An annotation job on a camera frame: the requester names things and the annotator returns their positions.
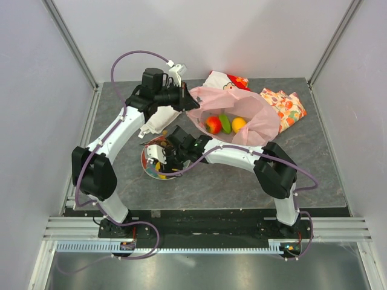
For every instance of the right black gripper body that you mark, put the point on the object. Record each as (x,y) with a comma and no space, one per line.
(175,159)

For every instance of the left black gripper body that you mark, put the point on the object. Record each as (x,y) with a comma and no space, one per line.
(176,96)

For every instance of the yellow fake pear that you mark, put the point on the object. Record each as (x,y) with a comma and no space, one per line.
(159,167)

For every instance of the yellow fake lemon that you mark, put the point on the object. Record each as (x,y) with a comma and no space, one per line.
(237,124)

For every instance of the pink plastic bag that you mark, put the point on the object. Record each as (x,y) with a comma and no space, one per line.
(234,115)

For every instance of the brown longan bunch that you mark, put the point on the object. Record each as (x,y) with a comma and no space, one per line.
(159,140)

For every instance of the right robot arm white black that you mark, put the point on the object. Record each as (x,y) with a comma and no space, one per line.
(274,169)

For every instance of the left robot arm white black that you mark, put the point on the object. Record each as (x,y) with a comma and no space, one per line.
(92,170)

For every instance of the red fake apple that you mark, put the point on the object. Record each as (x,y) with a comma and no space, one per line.
(213,125)

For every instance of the green fake fruit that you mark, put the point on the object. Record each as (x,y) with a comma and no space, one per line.
(225,123)

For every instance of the white folded towel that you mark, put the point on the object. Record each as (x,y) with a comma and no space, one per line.
(163,117)

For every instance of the red teal floral plate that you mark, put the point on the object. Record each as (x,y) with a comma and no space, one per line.
(149,168)

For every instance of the cartoon print folded cloth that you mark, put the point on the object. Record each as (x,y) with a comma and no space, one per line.
(220,80)

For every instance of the orange floral folded cloth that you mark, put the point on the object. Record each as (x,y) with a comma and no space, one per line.
(288,107)

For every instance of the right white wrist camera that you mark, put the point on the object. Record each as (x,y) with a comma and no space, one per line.
(155,154)

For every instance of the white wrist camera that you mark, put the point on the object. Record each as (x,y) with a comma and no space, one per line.
(175,73)
(155,154)

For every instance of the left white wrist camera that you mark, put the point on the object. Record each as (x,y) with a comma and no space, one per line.
(175,73)

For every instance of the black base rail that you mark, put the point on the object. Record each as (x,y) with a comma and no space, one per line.
(237,227)

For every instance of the grey cable duct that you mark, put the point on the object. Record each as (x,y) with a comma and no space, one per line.
(120,248)

